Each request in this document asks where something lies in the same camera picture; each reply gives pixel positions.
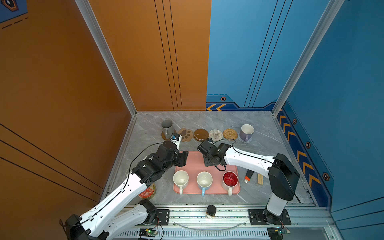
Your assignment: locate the white embroidered round coaster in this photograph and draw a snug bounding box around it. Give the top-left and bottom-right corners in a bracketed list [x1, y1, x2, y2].
[209, 130, 223, 142]

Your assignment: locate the plain brown round coaster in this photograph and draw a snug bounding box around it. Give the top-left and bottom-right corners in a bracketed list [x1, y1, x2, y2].
[161, 132, 179, 141]

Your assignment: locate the brown coaster with scratches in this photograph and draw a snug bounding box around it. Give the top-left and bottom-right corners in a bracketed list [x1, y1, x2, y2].
[194, 129, 209, 142]

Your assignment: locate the woven rattan round coaster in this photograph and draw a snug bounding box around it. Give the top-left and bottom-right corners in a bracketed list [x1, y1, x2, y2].
[223, 129, 238, 140]

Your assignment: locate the cork paw-shaped coaster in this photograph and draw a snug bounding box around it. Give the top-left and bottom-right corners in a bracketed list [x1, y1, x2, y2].
[177, 128, 194, 142]

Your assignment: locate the grey mug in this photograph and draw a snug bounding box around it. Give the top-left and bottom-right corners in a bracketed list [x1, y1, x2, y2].
[161, 120, 174, 138]

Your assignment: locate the grey-blue knitted round coaster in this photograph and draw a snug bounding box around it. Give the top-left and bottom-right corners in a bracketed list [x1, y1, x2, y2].
[238, 137, 253, 144]

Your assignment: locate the purple mug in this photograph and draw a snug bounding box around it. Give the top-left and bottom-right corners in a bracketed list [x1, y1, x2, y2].
[239, 124, 255, 140]

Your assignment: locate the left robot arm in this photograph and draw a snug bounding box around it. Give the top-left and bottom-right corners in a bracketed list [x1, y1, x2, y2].
[60, 141, 189, 240]

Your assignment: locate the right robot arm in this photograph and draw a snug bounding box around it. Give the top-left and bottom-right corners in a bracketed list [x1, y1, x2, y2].
[197, 138, 300, 225]

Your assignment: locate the pink plastic tray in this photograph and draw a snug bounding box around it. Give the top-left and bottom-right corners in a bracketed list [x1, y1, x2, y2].
[173, 152, 241, 196]

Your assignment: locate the red mug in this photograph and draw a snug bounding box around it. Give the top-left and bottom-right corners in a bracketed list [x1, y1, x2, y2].
[221, 171, 239, 196]

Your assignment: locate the red round tin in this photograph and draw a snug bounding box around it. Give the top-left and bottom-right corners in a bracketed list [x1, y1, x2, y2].
[139, 183, 157, 200]

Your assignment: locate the small wooden block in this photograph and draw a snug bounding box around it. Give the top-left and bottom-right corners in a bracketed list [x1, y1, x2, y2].
[257, 174, 264, 185]

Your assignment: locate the left circuit board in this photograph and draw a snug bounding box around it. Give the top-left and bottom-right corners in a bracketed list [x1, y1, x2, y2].
[138, 229, 160, 240]

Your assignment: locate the circuit board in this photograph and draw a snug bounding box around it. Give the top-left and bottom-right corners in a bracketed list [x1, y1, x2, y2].
[138, 229, 160, 240]
[267, 229, 291, 240]

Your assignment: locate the right circuit board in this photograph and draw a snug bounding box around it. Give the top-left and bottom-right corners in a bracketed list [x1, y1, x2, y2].
[267, 229, 291, 240]

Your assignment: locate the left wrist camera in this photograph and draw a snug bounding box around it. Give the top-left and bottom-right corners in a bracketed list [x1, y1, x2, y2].
[170, 133, 182, 150]

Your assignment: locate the white mug blue handle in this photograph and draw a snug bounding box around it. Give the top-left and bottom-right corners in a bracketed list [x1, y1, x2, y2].
[197, 172, 213, 197]

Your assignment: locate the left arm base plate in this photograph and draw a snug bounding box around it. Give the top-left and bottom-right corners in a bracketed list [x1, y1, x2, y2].
[142, 209, 170, 226]

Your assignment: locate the aluminium front rail frame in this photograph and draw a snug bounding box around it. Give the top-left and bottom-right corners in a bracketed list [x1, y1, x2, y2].
[120, 205, 343, 240]

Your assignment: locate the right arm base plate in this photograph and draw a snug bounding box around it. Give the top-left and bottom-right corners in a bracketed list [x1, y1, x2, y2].
[248, 209, 292, 226]

